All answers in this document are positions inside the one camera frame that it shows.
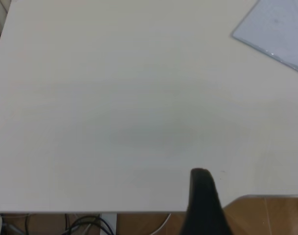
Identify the white table leg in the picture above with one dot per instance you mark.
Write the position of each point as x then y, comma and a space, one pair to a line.
109, 224

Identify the clear red-zipper plastic bag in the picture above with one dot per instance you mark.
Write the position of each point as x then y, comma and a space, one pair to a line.
276, 29

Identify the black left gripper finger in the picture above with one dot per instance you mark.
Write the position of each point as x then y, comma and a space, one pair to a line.
203, 208

